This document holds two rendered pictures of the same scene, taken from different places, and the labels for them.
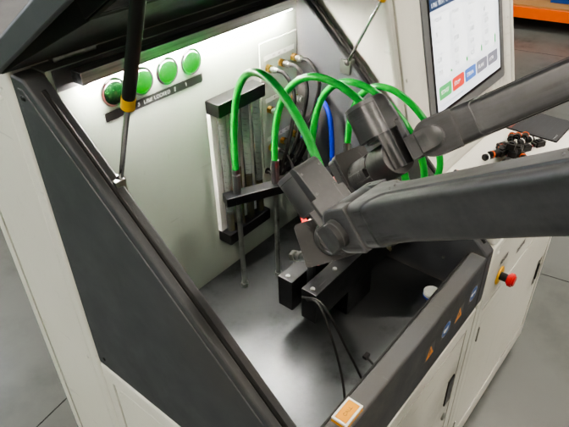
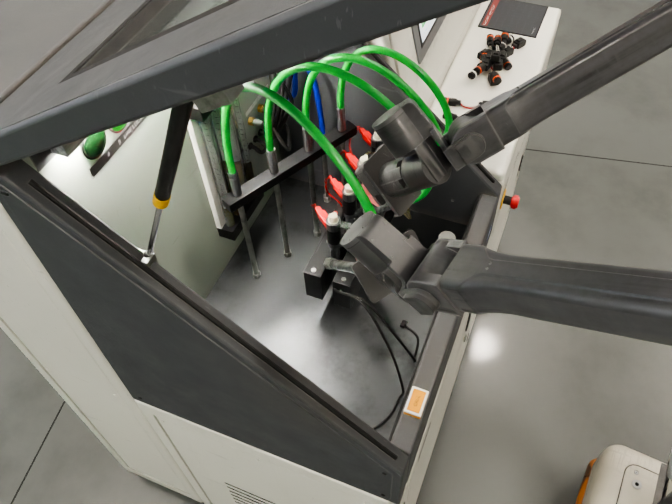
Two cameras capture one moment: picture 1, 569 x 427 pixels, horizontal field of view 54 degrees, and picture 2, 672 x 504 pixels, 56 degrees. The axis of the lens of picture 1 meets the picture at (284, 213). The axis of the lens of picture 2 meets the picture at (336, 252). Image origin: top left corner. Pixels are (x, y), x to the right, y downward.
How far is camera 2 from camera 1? 0.30 m
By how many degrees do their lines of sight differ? 20
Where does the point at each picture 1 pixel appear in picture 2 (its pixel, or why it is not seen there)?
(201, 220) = (200, 227)
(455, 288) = (476, 240)
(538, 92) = (573, 85)
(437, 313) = not seen: hidden behind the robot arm
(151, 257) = (208, 328)
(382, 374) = (435, 352)
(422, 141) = (464, 152)
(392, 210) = (497, 294)
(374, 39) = not seen: outside the picture
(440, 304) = not seen: hidden behind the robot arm
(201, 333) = (276, 384)
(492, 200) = (620, 317)
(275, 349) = (313, 340)
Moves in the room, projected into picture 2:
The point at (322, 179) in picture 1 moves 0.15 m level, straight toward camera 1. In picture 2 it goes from (392, 238) to (432, 345)
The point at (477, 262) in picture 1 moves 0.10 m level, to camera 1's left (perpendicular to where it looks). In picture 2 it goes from (490, 204) to (448, 215)
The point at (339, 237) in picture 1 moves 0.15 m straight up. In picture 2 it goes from (432, 307) to (445, 220)
